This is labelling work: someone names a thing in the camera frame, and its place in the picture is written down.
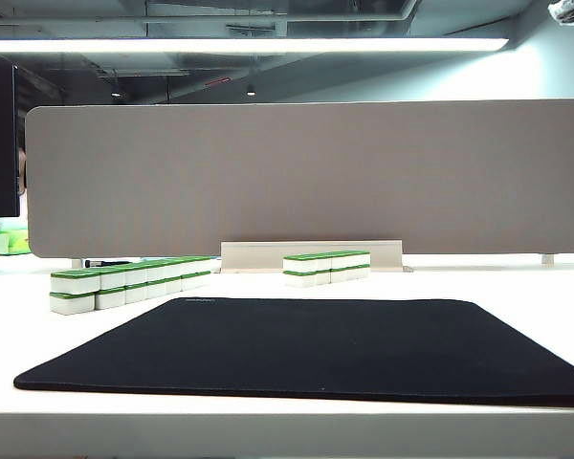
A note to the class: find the green-backed white mahjong tile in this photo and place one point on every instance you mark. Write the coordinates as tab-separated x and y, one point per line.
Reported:
324	264
352	274
300	280
205	280
205	266
73	304
173	287
111	280
352	260
136	277
324	278
155	290
300	265
189	283
110	299
339	262
75	284
136	294
173	271
155	274
189	268
364	259
339	276
364	272

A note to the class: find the white partition support foot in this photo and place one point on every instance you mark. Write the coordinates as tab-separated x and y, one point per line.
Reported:
547	259
77	263

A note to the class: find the grey fabric desk partition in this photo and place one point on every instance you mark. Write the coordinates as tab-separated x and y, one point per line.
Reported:
315	177

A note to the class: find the long white linear ceiling lamp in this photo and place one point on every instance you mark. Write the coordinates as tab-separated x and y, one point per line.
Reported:
268	45

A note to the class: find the round ceiling spotlight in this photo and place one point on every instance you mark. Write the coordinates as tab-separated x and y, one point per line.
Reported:
116	93
251	92

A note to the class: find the red ceiling pipe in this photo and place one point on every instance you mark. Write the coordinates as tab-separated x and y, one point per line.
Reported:
218	81

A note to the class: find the black UGREEN desk mat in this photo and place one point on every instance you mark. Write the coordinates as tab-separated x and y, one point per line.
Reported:
315	349

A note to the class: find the black marker pen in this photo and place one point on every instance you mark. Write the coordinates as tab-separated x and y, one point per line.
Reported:
106	262

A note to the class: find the light green box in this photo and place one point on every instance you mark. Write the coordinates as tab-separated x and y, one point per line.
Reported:
16	241

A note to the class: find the beige metal partition bracket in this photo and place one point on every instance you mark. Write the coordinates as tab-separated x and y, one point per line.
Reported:
253	255

